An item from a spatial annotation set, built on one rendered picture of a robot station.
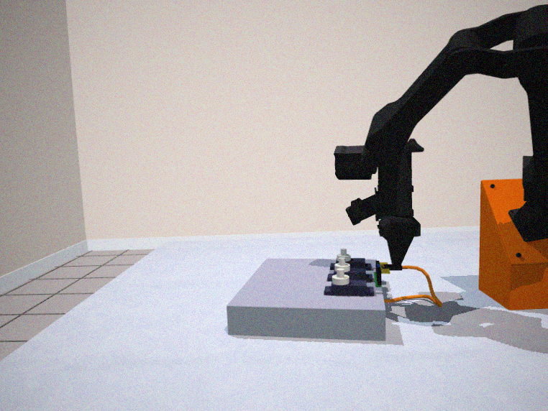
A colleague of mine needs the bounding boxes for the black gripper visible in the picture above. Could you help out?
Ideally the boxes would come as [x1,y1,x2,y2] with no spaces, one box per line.
[375,179,421,269]

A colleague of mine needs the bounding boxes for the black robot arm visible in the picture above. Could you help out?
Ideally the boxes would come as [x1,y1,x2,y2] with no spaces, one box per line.
[334,4,548,242]

